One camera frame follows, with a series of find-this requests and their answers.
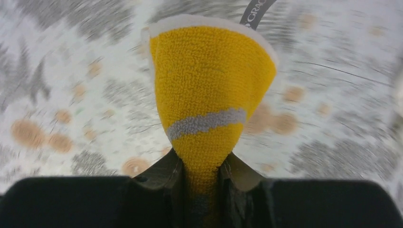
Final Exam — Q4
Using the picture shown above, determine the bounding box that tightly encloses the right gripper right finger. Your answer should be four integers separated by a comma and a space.
219, 154, 403, 228

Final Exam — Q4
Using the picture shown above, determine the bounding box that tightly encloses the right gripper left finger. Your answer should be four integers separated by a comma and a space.
0, 150, 184, 228

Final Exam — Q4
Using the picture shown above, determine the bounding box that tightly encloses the floral tablecloth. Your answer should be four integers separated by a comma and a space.
0, 0, 403, 206

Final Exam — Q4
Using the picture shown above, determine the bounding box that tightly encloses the yellow white towel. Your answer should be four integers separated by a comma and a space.
143, 0, 279, 228

